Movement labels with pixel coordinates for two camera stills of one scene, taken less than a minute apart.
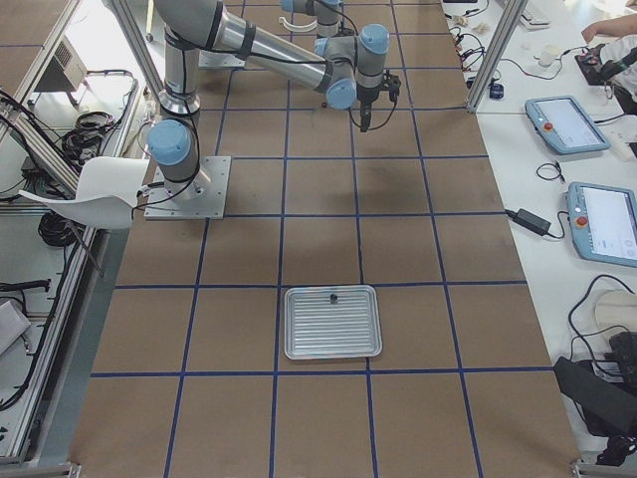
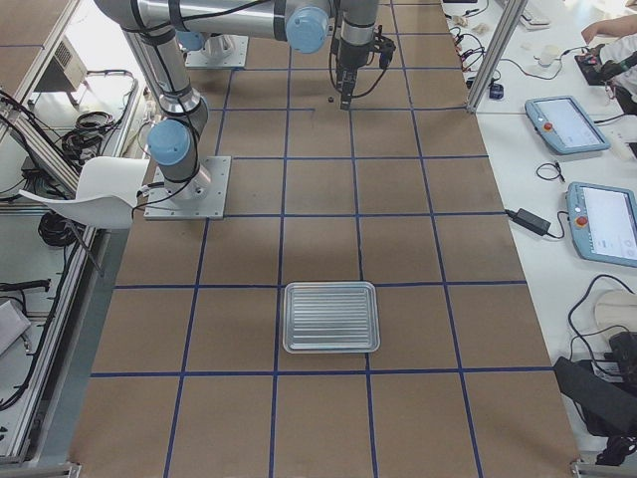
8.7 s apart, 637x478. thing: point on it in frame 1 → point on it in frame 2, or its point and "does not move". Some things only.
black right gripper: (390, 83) → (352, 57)
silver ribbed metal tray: (324, 322) does not move
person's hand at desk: (603, 27) does not move
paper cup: (548, 54) does not move
